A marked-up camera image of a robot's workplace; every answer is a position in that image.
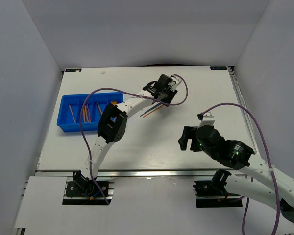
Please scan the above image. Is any orange plastic fork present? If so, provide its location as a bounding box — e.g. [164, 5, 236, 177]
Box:
[85, 103, 91, 123]

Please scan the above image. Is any blue chopstick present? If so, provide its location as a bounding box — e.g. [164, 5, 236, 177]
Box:
[140, 103, 163, 117]

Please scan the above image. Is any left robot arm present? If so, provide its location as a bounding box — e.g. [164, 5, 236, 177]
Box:
[73, 74, 185, 195]

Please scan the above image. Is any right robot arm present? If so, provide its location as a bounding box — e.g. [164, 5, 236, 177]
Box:
[178, 125, 294, 223]

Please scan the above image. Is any blue divided bin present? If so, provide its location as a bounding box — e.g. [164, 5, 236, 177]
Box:
[57, 92, 123, 133]

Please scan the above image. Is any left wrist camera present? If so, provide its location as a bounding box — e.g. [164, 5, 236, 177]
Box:
[170, 74, 182, 90]

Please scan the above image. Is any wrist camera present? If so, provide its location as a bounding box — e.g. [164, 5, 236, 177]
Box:
[197, 112, 215, 128]
[170, 74, 182, 90]

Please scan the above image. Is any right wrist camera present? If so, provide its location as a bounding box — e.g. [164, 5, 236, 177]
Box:
[197, 112, 215, 128]

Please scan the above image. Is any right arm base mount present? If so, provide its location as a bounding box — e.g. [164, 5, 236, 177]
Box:
[193, 170, 243, 208]

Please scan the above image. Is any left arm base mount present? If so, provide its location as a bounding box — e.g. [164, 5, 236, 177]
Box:
[62, 171, 114, 206]

